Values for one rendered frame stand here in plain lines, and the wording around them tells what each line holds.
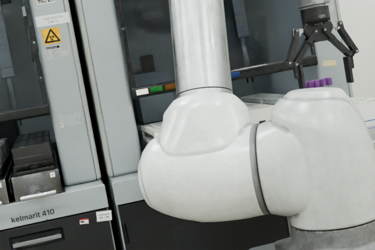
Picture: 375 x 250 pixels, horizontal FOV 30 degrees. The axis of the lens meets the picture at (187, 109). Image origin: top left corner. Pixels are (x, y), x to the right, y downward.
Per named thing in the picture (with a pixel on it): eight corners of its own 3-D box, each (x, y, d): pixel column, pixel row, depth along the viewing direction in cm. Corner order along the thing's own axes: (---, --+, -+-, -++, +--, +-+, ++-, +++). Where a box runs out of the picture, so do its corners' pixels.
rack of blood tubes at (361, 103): (299, 124, 197) (296, 102, 196) (332, 117, 199) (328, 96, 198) (345, 131, 168) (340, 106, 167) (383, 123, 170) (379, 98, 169)
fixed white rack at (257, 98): (240, 113, 280) (238, 97, 280) (264, 107, 282) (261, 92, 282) (263, 116, 251) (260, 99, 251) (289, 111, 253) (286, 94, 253)
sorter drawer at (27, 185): (22, 172, 268) (18, 149, 267) (58, 164, 270) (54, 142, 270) (14, 205, 196) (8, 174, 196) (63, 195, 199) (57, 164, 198)
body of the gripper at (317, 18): (304, 8, 180) (309, 43, 180) (334, 2, 181) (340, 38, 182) (293, 10, 187) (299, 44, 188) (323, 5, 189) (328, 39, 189)
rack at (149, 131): (143, 144, 230) (140, 125, 230) (173, 138, 232) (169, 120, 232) (158, 153, 201) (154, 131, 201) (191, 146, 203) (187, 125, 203)
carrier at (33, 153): (53, 160, 212) (49, 141, 212) (53, 162, 210) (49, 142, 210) (14, 168, 210) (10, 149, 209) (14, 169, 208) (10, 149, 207)
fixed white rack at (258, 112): (224, 124, 247) (220, 107, 246) (250, 119, 249) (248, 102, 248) (248, 130, 218) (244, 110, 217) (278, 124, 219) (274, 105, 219)
